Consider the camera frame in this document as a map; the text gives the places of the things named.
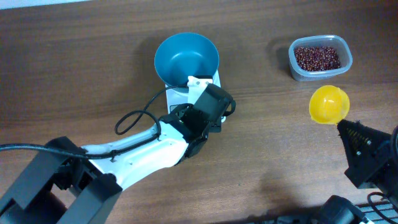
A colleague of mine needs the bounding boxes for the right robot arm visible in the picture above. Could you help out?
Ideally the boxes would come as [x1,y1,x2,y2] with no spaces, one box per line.
[309,119,397,223]

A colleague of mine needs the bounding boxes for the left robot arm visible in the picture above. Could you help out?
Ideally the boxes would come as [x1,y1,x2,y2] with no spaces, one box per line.
[1,84,236,223]

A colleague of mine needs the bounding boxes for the red adzuki beans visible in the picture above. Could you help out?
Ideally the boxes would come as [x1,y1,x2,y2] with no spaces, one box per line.
[294,47,341,72]

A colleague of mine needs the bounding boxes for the clear plastic container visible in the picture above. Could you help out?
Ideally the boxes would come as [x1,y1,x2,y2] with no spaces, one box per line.
[288,35,353,82]

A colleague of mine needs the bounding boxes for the yellow measuring scoop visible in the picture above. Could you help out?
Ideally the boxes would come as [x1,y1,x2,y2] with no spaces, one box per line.
[308,85,350,125]

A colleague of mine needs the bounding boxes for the blue plastic bowl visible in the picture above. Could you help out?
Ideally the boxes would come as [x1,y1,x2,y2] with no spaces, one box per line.
[154,32,220,86]

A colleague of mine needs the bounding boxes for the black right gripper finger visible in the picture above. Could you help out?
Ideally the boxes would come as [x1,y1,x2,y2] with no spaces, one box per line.
[337,123,361,169]
[340,119,391,156]

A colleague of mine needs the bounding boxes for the white digital kitchen scale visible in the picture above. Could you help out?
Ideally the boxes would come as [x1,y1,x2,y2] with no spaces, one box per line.
[166,71,221,113]

